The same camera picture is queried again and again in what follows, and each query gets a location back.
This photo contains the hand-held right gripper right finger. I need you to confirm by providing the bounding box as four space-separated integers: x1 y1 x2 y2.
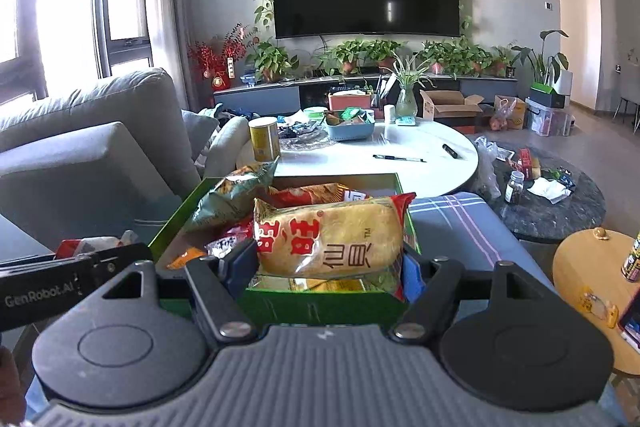
390 254 552 341

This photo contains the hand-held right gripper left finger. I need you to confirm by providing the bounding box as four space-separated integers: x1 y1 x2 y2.
102 238 260 341

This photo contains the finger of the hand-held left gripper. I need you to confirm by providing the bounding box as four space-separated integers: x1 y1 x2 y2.
75 242 154 282

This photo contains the small black white snack packet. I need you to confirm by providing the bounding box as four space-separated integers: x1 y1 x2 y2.
205 231 252 259

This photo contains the small red white packet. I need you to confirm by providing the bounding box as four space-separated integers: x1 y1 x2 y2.
54 230 139 259

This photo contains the green cardboard box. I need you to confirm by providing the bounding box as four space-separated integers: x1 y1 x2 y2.
147 171 424 324

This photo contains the green snack bag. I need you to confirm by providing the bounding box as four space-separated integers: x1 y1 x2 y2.
192 156 279 229

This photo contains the red-edged rice cracker bag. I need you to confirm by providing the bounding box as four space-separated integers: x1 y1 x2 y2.
253 191 417 301

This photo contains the red yellow chip bag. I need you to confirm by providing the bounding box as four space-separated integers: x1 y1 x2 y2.
269 182 374 208

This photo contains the person's left forearm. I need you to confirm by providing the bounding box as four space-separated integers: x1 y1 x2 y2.
0 346 27 419

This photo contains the blue striped tablecloth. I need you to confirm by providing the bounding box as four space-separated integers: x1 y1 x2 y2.
407 192 558 290

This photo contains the grey sofa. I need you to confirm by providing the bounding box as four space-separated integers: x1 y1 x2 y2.
0 67 252 259

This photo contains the black pen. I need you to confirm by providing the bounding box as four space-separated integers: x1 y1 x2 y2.
372 154 428 164

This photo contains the clear plastic bag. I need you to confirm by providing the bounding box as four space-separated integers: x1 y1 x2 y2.
472 136 502 201

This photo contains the white round table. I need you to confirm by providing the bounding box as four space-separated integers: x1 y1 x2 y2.
235 119 480 198

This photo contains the glass jar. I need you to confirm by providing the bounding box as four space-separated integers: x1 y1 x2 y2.
503 170 527 206

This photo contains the glass plate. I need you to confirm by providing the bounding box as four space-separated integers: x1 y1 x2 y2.
277 121 329 146

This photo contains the dark round marble table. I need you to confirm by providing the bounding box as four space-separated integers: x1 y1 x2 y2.
472 136 608 244

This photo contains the blue basket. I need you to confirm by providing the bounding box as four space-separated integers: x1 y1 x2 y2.
324 109 378 144

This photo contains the grey television console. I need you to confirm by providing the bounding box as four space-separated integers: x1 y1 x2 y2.
212 74 519 118

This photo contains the white tissue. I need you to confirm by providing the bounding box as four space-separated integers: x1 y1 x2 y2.
527 176 572 204

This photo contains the open cardboard box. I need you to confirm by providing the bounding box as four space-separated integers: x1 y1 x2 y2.
419 89 486 128

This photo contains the round wooden side table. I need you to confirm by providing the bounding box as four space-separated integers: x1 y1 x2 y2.
552 229 640 376

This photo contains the spider plant in glass vase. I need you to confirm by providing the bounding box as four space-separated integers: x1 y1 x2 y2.
387 56 437 118

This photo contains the orange box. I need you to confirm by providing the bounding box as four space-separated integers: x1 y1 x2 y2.
327 90 374 112

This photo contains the potted green plant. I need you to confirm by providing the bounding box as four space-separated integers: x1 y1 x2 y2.
492 46 517 78
417 39 494 78
367 39 407 71
329 39 369 76
246 39 297 84

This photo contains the red decorative plant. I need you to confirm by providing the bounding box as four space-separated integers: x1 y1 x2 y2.
187 24 249 91

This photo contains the clear storage bin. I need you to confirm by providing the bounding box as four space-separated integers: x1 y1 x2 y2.
524 99 574 138

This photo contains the black yellow can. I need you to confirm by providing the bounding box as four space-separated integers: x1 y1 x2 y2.
621 231 640 284

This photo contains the green black box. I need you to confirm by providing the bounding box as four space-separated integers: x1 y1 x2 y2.
528 81 572 110

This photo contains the phone with cartoon screen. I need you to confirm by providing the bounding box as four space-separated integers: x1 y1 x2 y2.
617 291 640 354

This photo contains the tall leafy plant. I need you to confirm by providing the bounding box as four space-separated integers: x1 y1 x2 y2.
509 29 572 88

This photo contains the chair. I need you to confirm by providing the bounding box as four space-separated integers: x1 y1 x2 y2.
612 81 640 134

